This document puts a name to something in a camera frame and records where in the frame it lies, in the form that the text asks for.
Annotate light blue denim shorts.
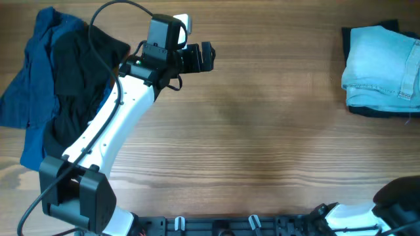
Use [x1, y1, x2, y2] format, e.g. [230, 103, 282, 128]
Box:
[341, 26, 419, 113]

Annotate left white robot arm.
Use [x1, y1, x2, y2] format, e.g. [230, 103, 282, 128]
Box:
[39, 42, 216, 235]

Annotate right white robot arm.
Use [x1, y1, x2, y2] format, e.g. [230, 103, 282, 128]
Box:
[308, 176, 419, 236]

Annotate black garment on left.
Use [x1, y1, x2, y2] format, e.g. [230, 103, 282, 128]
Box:
[43, 26, 111, 158]

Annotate blue shirt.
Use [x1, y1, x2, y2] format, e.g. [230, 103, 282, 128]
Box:
[0, 7, 111, 172]

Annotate dark folded garment on right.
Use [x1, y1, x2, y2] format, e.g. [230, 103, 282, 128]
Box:
[341, 19, 419, 118]

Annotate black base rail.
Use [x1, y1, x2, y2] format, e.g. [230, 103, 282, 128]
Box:
[129, 214, 332, 236]

